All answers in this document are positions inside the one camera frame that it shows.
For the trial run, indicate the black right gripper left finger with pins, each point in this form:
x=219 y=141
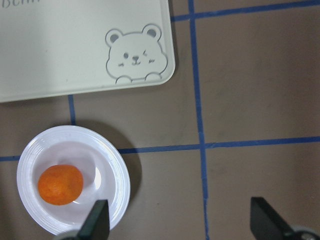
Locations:
x=97 y=224

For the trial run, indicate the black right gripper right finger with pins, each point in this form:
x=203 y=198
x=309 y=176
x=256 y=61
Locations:
x=266 y=224

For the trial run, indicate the white round plate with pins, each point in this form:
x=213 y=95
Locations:
x=105 y=176

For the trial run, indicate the cream bear tray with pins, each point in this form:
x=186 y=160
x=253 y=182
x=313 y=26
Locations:
x=53 y=48

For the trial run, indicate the orange fruit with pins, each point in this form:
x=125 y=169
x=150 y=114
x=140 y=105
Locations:
x=60 y=184

